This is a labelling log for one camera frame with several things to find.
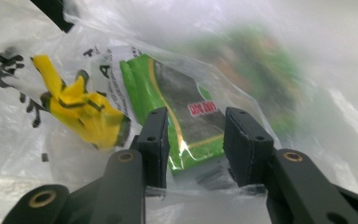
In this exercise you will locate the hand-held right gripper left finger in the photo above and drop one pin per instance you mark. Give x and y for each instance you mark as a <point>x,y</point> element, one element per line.
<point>155,149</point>

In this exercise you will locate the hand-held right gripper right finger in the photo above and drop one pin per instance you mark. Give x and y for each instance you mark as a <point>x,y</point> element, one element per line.
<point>248,152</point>

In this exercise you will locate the green snack packet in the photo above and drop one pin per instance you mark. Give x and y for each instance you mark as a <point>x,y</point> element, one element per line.
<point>186,93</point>

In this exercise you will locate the clear plastic bag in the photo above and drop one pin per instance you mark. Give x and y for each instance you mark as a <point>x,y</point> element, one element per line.
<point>323,93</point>

